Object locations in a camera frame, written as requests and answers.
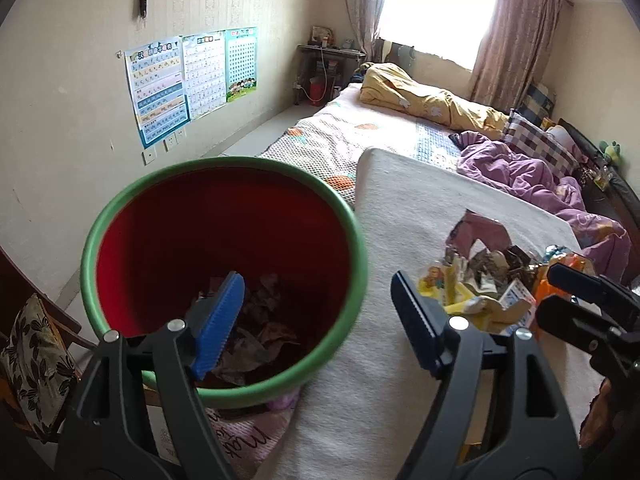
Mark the orange snack bag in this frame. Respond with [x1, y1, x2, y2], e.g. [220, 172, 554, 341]
[530, 252, 596, 307]

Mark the purple blanket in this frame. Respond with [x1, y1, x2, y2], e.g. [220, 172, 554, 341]
[449, 131, 631, 283]

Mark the red bin with green rim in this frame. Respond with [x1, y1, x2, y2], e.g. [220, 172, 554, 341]
[80, 157, 368, 408]

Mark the white blue milk carton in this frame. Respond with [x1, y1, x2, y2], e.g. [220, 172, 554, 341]
[497, 278, 537, 335]

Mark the purple pink snack bag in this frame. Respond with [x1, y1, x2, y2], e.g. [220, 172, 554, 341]
[445, 209, 512, 259]

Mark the white towel mat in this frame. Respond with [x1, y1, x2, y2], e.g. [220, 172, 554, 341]
[254, 147, 606, 480]

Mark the floral cushion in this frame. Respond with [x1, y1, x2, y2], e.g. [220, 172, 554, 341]
[1, 295, 80, 442]

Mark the green plush toy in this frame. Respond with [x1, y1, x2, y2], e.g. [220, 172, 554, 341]
[599, 141, 622, 168]

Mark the patterned bed sheet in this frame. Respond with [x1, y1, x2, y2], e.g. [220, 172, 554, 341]
[259, 84, 460, 205]

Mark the plaid pillow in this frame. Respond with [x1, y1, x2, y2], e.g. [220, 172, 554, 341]
[503, 110, 578, 179]

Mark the blue checked pillow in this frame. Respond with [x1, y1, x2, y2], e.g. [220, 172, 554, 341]
[515, 82, 555, 127]

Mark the yellow quilt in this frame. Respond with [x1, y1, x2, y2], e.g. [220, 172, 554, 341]
[360, 63, 508, 140]

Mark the blue learning chart poster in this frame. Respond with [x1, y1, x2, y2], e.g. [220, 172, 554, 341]
[124, 36, 190, 148]

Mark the dark side table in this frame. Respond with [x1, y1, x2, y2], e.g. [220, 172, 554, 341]
[293, 25, 366, 106]

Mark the white learning chart poster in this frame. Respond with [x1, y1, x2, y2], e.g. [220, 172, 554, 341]
[182, 32, 227, 120]

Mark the pink window curtain right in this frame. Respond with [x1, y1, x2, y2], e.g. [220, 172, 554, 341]
[470, 0, 570, 113]

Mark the green number chart poster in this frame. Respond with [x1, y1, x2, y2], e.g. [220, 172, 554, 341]
[224, 27, 257, 102]

